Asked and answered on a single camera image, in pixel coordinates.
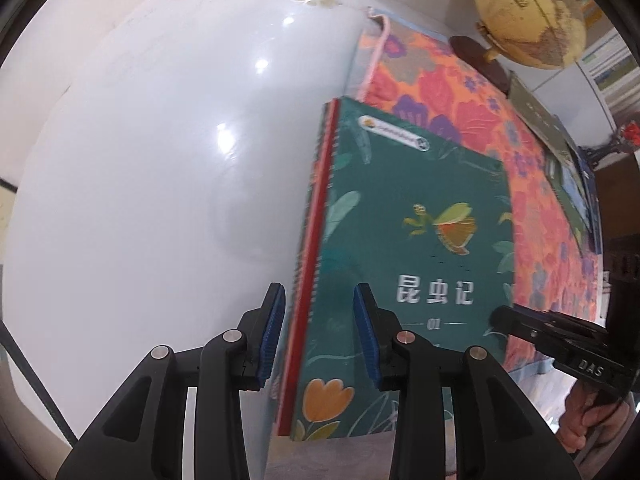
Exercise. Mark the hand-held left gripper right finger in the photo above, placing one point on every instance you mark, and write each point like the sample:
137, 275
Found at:
362, 332

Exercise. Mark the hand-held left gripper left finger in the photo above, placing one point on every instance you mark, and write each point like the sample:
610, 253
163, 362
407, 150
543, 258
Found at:
272, 332

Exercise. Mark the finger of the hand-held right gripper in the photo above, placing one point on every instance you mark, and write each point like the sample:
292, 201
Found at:
575, 324
505, 322

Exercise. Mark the red book with robed scholar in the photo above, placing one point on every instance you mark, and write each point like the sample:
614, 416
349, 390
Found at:
314, 240

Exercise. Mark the teal green leafy book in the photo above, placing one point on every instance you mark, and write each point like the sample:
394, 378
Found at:
400, 185

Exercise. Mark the row of pale spine books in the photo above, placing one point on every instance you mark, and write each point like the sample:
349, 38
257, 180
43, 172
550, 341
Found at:
615, 65

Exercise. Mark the person's right hand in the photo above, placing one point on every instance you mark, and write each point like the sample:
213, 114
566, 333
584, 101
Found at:
575, 420

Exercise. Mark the dark blue book red emblem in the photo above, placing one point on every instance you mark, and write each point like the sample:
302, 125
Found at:
594, 210

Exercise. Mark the brown wooden cabinet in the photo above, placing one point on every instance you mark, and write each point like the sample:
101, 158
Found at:
620, 200

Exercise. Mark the olive green book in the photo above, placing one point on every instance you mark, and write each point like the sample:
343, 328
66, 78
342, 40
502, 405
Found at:
535, 110

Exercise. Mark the orange floral table mat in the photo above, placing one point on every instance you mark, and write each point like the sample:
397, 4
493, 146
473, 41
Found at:
450, 90

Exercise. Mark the antique globe on wooden stand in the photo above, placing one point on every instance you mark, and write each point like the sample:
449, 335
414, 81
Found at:
525, 10

